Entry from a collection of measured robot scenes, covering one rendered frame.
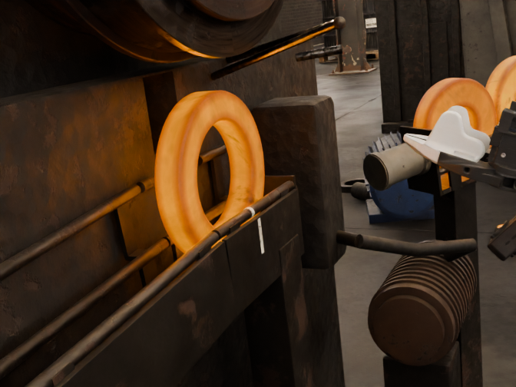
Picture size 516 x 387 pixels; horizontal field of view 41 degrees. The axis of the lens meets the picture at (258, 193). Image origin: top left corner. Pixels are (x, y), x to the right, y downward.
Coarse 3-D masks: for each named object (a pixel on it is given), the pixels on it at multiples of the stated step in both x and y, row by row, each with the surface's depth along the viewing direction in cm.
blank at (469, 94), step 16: (448, 80) 109; (464, 80) 109; (432, 96) 107; (448, 96) 107; (464, 96) 109; (480, 96) 111; (416, 112) 108; (432, 112) 106; (480, 112) 111; (432, 128) 107; (480, 128) 112
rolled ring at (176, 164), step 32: (192, 96) 72; (224, 96) 74; (192, 128) 69; (224, 128) 78; (256, 128) 81; (160, 160) 68; (192, 160) 69; (256, 160) 81; (160, 192) 68; (192, 192) 69; (256, 192) 81; (192, 224) 69
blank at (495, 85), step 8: (512, 56) 117; (504, 64) 115; (512, 64) 113; (496, 72) 115; (504, 72) 113; (512, 72) 114; (488, 80) 115; (496, 80) 114; (504, 80) 113; (512, 80) 114; (488, 88) 115; (496, 88) 113; (504, 88) 113; (512, 88) 114; (496, 96) 113; (504, 96) 114; (512, 96) 114; (496, 104) 113; (504, 104) 114; (496, 112) 114
